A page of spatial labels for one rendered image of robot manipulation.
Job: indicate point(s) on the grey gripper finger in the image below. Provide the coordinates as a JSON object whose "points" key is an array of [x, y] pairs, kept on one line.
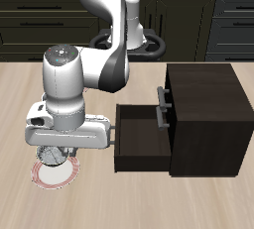
{"points": [[72, 152]]}

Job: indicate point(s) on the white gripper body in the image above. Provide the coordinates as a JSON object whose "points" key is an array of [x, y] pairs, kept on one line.
{"points": [[92, 135]]}

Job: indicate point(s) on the grey metal bowl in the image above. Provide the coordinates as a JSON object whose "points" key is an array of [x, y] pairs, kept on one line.
{"points": [[49, 155]]}

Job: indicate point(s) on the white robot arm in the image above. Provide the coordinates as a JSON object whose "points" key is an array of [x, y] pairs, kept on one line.
{"points": [[63, 84]]}

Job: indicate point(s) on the white plate with red rim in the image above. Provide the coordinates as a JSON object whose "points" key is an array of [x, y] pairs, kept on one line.
{"points": [[54, 175], [85, 89]]}

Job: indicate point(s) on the dark wooden cabinet drawer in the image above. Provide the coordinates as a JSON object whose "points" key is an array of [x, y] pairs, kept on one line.
{"points": [[142, 140]]}

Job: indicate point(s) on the dark wooden cabinet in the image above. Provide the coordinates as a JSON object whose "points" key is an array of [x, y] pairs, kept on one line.
{"points": [[208, 117]]}

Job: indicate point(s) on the dark olive kitchen cupboards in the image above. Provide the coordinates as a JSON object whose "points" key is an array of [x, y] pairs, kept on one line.
{"points": [[49, 24]]}

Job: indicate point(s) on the dark grey kitchen cupboards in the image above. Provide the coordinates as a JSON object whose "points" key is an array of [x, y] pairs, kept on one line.
{"points": [[233, 28]]}

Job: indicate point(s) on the flat black base plate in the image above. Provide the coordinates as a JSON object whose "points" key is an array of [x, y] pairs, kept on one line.
{"points": [[154, 48]]}

